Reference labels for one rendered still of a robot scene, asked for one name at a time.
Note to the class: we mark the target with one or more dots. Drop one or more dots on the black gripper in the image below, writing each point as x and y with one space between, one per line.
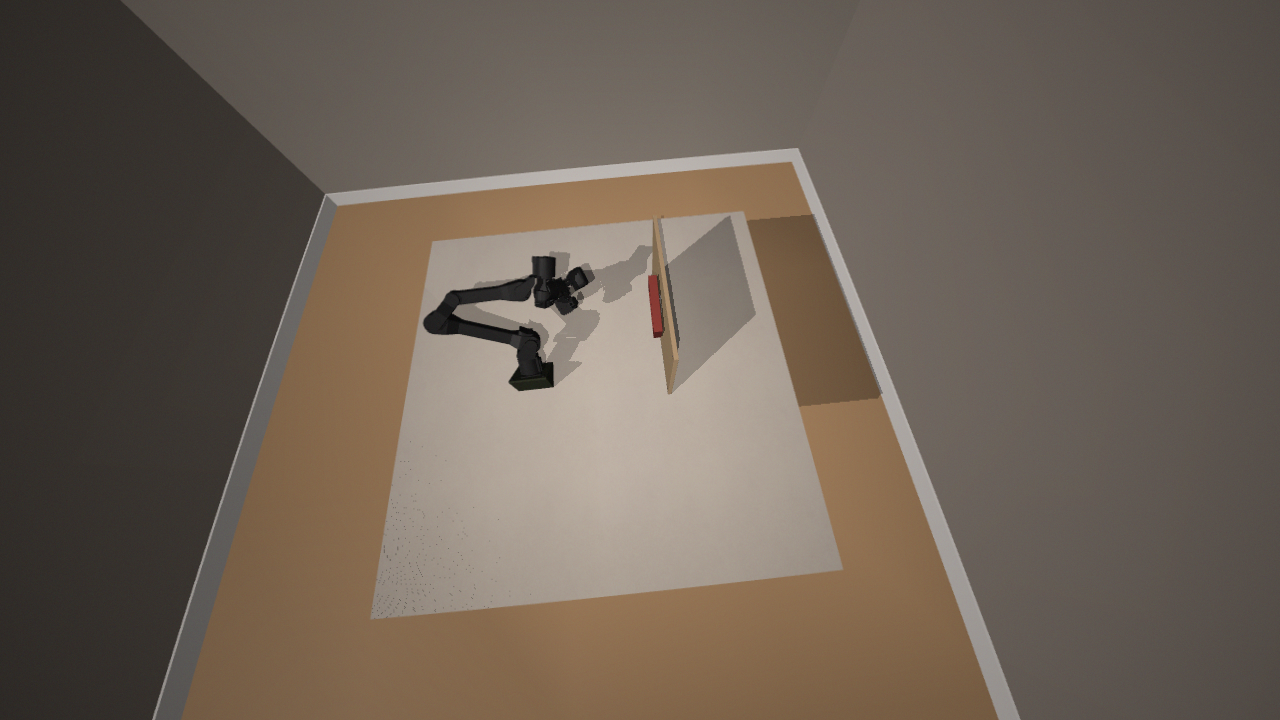
575 278

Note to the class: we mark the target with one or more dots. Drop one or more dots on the red picture frame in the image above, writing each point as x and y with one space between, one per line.
655 306

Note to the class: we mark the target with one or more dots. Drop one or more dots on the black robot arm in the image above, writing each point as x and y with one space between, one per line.
442 321

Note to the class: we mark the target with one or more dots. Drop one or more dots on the tan wall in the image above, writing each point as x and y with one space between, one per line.
668 339

